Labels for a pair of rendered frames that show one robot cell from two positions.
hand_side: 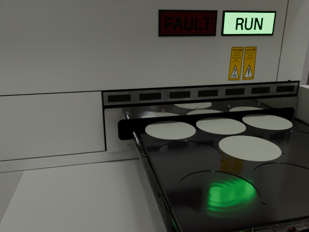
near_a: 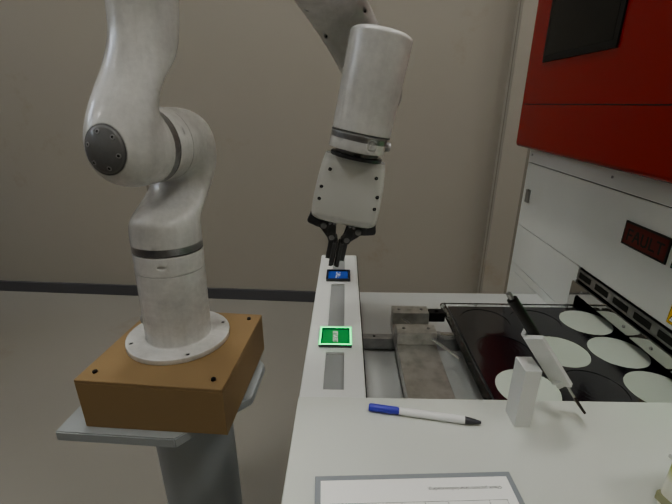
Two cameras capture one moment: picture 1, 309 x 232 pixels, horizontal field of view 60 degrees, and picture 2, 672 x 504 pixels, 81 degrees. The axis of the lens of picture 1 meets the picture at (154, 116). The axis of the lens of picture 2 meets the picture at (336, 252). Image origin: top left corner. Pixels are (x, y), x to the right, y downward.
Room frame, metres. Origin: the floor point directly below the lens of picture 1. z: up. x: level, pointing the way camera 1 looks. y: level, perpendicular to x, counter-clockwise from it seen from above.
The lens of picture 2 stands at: (0.15, -0.88, 1.34)
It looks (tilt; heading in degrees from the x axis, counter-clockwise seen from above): 21 degrees down; 104
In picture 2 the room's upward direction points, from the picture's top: straight up
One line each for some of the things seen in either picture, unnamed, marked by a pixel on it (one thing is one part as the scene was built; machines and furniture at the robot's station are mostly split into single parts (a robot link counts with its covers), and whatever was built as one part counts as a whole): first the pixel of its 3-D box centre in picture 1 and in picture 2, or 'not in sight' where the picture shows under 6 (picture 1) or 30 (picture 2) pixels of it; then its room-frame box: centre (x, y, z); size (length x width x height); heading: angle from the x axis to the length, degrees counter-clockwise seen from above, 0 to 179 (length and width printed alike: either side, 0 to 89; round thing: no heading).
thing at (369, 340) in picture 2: not in sight; (471, 342); (0.27, -0.07, 0.84); 0.50 x 0.02 x 0.03; 13
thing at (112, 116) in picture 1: (206, 122); (631, 349); (0.55, -0.11, 0.89); 0.44 x 0.02 x 0.10; 103
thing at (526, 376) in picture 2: not in sight; (539, 375); (0.30, -0.44, 1.03); 0.06 x 0.04 x 0.13; 13
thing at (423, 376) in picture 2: not in sight; (421, 369); (0.16, -0.24, 0.87); 0.36 x 0.08 x 0.03; 103
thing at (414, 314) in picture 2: not in sight; (409, 314); (0.13, -0.08, 0.89); 0.08 x 0.03 x 0.03; 13
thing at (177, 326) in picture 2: not in sight; (174, 293); (-0.30, -0.31, 1.01); 0.19 x 0.19 x 0.18
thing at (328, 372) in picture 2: not in sight; (336, 333); (-0.02, -0.19, 0.89); 0.55 x 0.09 x 0.14; 103
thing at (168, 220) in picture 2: not in sight; (171, 178); (-0.30, -0.27, 1.22); 0.19 x 0.12 x 0.24; 89
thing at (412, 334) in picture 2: not in sight; (415, 333); (0.14, -0.16, 0.89); 0.08 x 0.03 x 0.03; 13
